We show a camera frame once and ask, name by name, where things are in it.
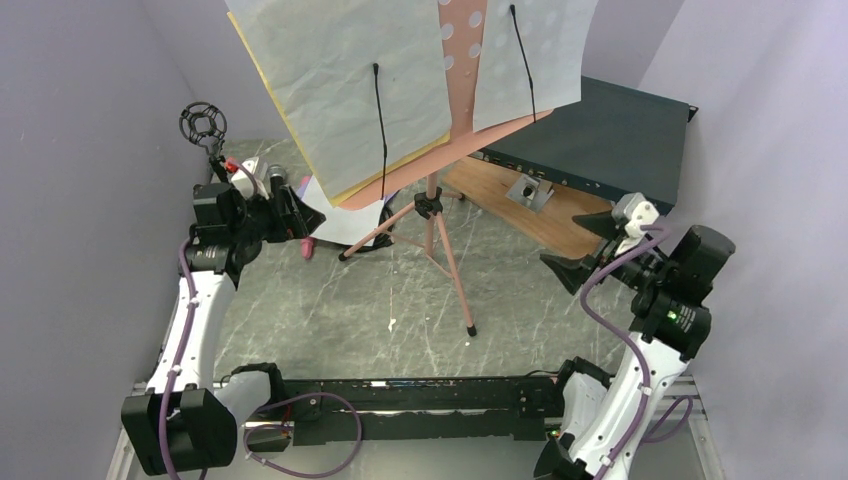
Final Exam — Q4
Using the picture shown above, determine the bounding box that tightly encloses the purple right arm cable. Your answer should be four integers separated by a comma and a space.
579, 225, 694, 480

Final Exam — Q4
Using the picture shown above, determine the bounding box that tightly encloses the pink small microphone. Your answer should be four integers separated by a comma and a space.
298, 175, 315, 260

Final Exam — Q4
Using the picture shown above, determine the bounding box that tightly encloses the dark teal rack unit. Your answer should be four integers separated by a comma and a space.
474, 77, 699, 215

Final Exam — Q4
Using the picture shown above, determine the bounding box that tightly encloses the pink tripod music stand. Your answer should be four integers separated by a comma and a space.
339, 1, 554, 336

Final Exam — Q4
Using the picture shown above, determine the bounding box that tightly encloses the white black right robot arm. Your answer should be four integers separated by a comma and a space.
533, 212, 736, 479

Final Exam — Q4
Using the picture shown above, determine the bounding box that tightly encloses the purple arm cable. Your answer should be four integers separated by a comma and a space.
157, 162, 364, 480
579, 225, 694, 480

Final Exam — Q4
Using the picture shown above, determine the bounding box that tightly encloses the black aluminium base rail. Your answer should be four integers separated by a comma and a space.
105, 374, 723, 480

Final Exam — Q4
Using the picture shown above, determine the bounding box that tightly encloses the black tripod mic stand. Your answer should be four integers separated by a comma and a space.
179, 101, 229, 182

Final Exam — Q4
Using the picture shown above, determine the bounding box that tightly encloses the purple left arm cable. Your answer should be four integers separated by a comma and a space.
157, 162, 364, 480

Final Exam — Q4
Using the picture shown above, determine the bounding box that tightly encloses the blue sheet music page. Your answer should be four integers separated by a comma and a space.
296, 177, 397, 202

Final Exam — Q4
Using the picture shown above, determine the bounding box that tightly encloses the black silver handheld microphone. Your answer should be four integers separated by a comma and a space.
267, 164, 289, 195

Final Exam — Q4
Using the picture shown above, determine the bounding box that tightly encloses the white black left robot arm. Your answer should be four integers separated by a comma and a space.
121, 179, 326, 478

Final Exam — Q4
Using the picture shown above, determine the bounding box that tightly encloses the wooden board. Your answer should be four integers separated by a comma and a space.
443, 157, 611, 258

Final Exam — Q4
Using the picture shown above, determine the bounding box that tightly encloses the coiled black cable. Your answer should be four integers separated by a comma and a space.
360, 205, 397, 253

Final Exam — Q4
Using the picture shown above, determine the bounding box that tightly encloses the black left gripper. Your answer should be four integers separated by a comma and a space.
229, 184, 324, 248

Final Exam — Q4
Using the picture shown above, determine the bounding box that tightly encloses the silver metal bracket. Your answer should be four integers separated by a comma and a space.
506, 174, 554, 213

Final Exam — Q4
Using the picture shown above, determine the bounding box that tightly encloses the grey paper sheet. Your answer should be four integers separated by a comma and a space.
228, 1, 452, 204

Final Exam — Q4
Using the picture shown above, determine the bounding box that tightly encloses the white paper sheet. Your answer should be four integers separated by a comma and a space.
473, 0, 598, 131
298, 176, 385, 246

